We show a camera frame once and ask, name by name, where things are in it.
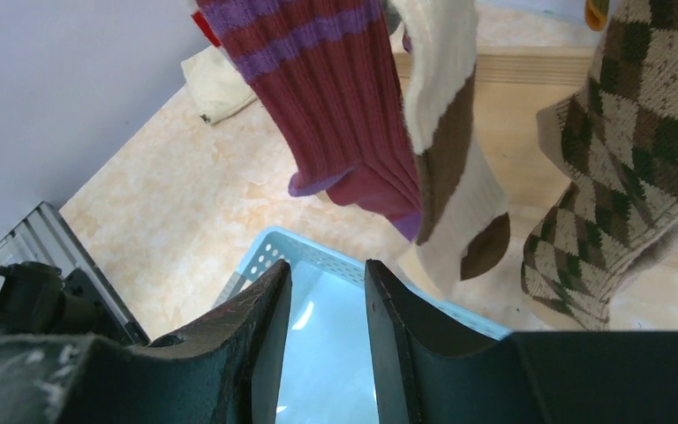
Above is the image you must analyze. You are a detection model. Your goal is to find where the wooden hanger stand frame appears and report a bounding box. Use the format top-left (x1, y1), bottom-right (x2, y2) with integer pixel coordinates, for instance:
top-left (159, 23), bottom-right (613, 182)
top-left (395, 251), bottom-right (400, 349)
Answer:
top-left (394, 46), bottom-right (678, 276)

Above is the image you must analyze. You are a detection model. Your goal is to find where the brown green argyle sock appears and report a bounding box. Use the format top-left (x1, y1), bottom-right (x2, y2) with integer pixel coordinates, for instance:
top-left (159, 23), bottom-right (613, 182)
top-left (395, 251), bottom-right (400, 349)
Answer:
top-left (521, 1), bottom-right (678, 330)

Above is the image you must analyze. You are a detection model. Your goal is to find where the cream brown patch sock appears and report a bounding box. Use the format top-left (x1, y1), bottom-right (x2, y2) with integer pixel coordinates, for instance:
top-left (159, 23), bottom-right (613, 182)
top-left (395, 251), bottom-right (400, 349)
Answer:
top-left (393, 1), bottom-right (510, 299)

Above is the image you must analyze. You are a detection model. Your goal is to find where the light blue plastic basket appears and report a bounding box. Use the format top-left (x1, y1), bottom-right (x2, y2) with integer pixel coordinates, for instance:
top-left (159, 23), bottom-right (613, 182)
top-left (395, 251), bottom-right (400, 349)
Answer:
top-left (213, 226), bottom-right (513, 424)

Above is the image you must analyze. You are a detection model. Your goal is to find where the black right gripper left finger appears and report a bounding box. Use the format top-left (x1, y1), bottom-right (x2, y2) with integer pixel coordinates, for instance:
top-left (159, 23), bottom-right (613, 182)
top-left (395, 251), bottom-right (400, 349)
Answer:
top-left (0, 260), bottom-right (292, 423)

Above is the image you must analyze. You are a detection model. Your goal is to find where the red white striped sock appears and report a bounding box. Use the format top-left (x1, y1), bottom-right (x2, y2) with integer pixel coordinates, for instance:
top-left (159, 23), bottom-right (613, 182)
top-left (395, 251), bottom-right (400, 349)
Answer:
top-left (191, 11), bottom-right (221, 49)

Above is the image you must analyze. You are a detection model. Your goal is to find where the maroon purple yellow sock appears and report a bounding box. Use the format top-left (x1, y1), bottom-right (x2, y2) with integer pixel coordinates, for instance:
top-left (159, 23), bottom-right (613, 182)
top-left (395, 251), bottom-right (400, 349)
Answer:
top-left (198, 0), bottom-right (421, 239)

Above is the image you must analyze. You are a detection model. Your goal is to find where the beige crumpled cloth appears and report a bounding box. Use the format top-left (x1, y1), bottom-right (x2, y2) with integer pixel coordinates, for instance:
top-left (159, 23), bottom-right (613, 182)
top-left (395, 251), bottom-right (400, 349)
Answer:
top-left (180, 46), bottom-right (257, 125)

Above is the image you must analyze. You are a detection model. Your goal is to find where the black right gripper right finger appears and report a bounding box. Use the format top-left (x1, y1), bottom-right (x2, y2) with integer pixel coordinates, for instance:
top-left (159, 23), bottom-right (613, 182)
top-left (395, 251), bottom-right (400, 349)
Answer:
top-left (365, 260), bottom-right (678, 423)

